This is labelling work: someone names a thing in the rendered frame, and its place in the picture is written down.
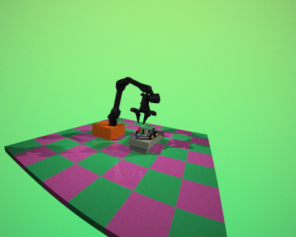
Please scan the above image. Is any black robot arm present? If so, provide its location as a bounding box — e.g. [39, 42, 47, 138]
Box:
[108, 77, 160, 127]

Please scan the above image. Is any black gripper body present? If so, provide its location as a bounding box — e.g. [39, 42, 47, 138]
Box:
[130, 101, 156, 116]

